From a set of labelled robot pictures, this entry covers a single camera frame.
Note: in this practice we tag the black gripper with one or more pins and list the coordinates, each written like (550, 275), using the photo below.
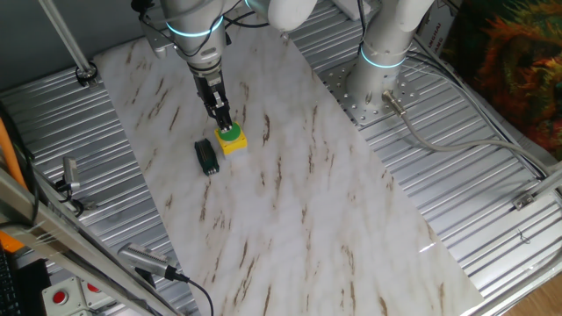
(210, 90)

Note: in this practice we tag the yellow box green push button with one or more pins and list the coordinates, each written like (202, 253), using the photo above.
(232, 141)

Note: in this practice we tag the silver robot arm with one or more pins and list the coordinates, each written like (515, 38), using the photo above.
(382, 44)

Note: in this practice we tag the grey box red stop button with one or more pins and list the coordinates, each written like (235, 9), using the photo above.
(94, 289)
(61, 297)

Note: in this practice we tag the small black green connector block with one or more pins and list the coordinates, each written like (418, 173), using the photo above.
(206, 156)

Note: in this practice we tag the white marble pattern mat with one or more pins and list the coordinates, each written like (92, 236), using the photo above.
(285, 197)

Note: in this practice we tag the white flat box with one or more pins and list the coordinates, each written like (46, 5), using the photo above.
(349, 9)

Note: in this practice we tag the aluminium pole with round foot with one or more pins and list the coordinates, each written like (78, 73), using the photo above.
(66, 39)

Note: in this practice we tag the cardboard box red print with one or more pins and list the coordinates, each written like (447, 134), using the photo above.
(432, 30)

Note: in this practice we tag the black box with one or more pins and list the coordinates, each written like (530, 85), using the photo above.
(33, 285)

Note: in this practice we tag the black keyboard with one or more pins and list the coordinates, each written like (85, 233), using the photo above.
(8, 285)

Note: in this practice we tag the colourful orange green cloth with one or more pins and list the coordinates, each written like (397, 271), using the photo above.
(509, 66)

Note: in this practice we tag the short aluminium profile bar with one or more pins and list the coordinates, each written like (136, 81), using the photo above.
(549, 182)

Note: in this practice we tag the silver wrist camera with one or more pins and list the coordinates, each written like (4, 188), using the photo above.
(154, 41)

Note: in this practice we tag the perforated metal robot base plate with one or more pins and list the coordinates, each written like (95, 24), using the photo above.
(347, 107)

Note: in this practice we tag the small silver camera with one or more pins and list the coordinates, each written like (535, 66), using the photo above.
(70, 172)

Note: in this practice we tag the large silver camera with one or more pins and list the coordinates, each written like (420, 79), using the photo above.
(142, 259)

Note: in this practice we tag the aluminium frame beam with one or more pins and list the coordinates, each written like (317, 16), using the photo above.
(66, 246)

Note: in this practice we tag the small metal corner bracket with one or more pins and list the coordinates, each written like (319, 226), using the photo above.
(523, 201)

